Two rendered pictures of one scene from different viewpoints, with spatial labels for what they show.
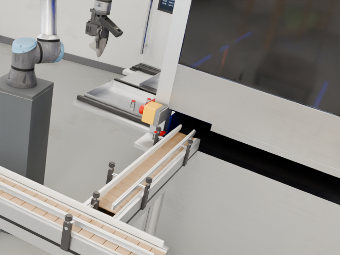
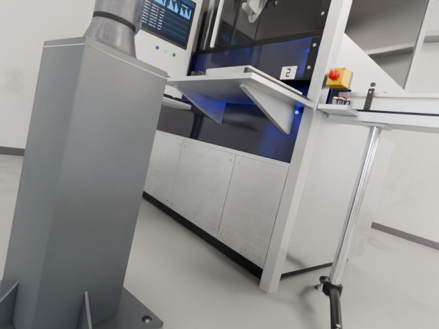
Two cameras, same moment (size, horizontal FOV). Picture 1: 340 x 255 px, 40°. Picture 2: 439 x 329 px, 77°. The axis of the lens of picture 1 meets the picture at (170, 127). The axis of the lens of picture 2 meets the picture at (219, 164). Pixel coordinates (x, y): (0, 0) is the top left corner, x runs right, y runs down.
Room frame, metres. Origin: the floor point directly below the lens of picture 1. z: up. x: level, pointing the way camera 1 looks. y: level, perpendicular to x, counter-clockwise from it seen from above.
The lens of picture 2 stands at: (1.51, 1.31, 0.62)
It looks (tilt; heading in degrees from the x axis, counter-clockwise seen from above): 5 degrees down; 300
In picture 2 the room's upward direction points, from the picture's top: 13 degrees clockwise
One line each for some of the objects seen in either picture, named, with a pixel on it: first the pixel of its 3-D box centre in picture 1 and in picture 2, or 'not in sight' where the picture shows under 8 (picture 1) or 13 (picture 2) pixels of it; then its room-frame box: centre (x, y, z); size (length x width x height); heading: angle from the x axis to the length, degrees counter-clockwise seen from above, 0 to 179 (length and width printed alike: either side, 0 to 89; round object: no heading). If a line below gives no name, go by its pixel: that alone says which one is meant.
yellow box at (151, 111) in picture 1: (153, 113); (339, 78); (1.76, 0.08, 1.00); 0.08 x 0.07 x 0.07; 71
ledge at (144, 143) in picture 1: (155, 144); (339, 110); (1.73, 0.04, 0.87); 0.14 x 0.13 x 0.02; 71
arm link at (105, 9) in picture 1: (102, 5); not in sight; (2.06, 0.40, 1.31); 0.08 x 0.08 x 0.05
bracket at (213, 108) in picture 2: not in sight; (199, 106); (2.46, 0.05, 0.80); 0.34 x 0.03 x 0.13; 71
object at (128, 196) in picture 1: (150, 169); (424, 108); (1.44, 0.03, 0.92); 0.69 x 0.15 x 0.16; 161
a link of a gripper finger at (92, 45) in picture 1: (94, 47); (253, 7); (2.04, 0.41, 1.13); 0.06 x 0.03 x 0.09; 71
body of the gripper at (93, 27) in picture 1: (98, 23); not in sight; (2.06, 0.41, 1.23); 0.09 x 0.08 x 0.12; 71
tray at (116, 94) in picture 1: (128, 100); (253, 85); (2.07, 0.22, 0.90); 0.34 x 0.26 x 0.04; 71
